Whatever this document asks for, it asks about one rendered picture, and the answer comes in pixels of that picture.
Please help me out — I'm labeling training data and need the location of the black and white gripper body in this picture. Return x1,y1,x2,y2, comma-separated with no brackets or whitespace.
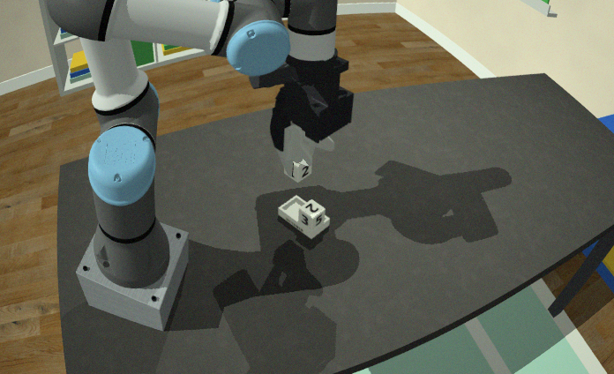
275,49,354,143

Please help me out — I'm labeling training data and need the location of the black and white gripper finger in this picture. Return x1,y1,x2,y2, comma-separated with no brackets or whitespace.
270,102,312,176
303,131,334,157

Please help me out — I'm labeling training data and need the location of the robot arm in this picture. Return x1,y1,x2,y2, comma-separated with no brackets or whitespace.
47,0,338,288

